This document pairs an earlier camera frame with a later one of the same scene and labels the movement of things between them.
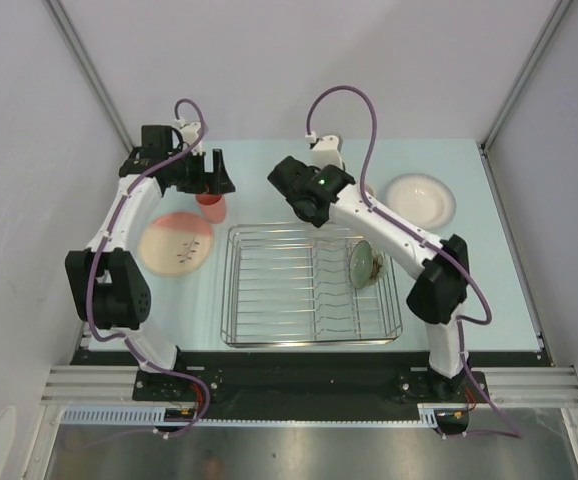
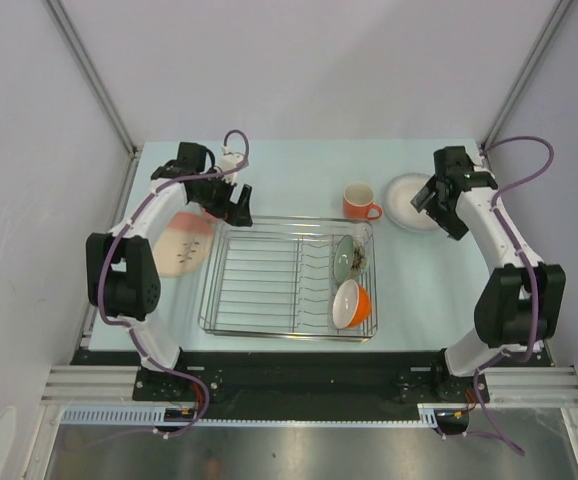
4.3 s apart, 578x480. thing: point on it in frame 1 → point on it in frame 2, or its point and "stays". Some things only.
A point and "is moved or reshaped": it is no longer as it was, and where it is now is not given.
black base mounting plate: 315,383 stays
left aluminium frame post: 78,46 stays
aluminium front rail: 512,386 stays
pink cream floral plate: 175,243 stays
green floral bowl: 365,265 → 349,259
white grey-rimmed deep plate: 421,199 stays
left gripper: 205,182 → 236,214
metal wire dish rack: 288,284 is moved or reshaped
